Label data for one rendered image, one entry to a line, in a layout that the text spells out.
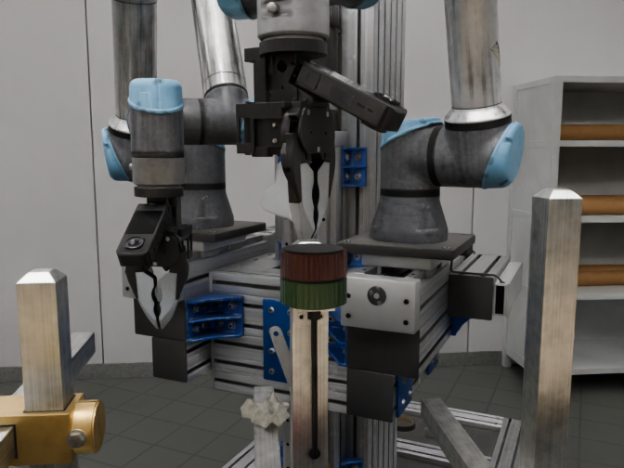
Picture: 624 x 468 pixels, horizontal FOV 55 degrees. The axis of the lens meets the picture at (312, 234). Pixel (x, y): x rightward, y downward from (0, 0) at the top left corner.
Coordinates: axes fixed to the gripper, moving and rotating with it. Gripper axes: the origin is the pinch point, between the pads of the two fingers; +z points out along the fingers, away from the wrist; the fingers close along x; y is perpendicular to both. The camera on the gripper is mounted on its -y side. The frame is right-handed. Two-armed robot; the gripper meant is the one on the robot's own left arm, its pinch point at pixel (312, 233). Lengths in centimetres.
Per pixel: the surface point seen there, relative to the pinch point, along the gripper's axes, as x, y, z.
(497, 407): -223, 28, 113
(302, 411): 7.8, -3.3, 16.4
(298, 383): 8.0, -3.0, 13.4
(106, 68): -160, 211, -49
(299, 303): 12.6, -6.0, 4.0
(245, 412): -5.9, 13.9, 25.8
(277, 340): 1.2, 3.9, 12.2
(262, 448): 0.5, 6.8, 26.2
